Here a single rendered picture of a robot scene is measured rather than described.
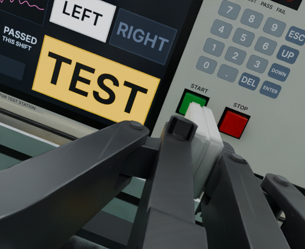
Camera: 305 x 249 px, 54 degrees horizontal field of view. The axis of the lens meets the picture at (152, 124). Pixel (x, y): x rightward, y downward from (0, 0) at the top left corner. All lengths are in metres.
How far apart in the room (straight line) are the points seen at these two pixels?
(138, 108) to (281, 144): 0.13
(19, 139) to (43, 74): 0.06
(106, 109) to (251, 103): 0.12
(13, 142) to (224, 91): 0.18
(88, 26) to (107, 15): 0.02
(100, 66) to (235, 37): 0.11
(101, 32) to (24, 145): 0.11
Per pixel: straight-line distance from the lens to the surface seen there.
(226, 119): 0.26
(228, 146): 0.16
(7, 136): 0.28
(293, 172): 0.29
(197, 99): 0.25
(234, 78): 0.26
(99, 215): 0.47
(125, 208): 0.27
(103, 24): 0.26
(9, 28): 0.30
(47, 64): 0.28
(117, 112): 0.27
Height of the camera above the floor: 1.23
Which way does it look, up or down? 17 degrees down
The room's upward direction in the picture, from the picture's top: 21 degrees clockwise
